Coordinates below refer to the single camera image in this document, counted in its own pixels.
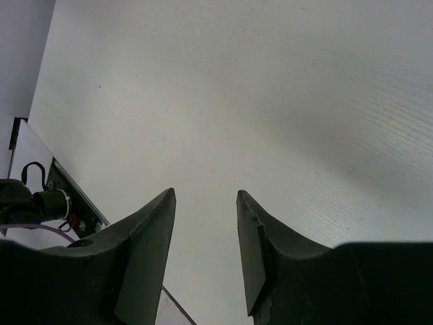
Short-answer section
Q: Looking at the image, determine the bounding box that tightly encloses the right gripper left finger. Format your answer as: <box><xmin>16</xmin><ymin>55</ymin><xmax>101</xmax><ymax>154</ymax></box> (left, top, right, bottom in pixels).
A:
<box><xmin>1</xmin><ymin>188</ymin><xmax>176</xmax><ymax>324</ymax></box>

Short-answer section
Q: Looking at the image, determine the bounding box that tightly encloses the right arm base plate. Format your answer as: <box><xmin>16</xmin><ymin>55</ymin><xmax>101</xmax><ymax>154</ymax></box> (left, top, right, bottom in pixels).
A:
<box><xmin>47</xmin><ymin>158</ymin><xmax>110</xmax><ymax>239</ymax></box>

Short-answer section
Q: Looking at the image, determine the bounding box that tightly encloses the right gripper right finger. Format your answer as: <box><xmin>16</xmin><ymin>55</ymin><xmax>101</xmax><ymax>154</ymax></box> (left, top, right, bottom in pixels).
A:
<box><xmin>236</xmin><ymin>190</ymin><xmax>432</xmax><ymax>324</ymax></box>

